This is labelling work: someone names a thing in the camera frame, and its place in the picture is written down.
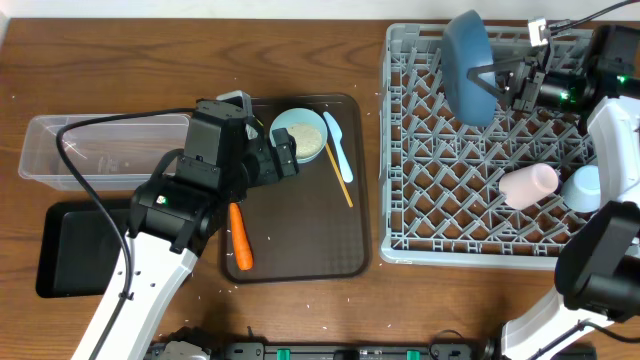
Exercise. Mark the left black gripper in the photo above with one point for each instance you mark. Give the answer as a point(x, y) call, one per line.
point(270, 163)

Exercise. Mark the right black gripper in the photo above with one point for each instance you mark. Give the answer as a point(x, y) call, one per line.
point(523, 100)

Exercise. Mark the cooked white rice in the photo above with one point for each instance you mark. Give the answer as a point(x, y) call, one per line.
point(308, 140)

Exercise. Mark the light blue bowl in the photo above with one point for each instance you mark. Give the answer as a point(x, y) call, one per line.
point(300, 115)

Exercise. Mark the dark blue plate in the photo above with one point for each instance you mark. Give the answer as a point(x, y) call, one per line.
point(465, 45)

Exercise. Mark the pink cup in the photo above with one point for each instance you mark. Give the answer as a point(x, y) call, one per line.
point(526, 186)

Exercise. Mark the light blue cup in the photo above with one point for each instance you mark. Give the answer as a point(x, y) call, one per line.
point(581, 192)

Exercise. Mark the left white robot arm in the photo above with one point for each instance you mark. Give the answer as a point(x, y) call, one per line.
point(174, 213)

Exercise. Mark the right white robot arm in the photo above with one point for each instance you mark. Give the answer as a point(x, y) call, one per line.
point(596, 282)

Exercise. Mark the grey dishwasher rack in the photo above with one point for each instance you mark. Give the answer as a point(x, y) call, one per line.
point(439, 198)

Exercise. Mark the black waste bin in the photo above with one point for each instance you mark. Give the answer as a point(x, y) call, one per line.
point(78, 253)

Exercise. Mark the light blue plastic knife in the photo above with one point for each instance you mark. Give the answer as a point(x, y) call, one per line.
point(337, 136)

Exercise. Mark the wooden chopstick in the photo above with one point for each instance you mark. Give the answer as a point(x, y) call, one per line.
point(339, 176)

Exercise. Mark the brown serving tray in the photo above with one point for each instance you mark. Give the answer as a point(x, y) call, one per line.
point(307, 227)

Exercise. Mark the orange carrot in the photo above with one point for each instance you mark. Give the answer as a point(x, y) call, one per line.
point(241, 246)

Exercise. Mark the clear plastic bin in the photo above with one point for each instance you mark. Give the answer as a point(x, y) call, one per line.
point(113, 156)

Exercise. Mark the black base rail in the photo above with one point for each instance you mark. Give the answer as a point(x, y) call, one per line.
point(195, 343)

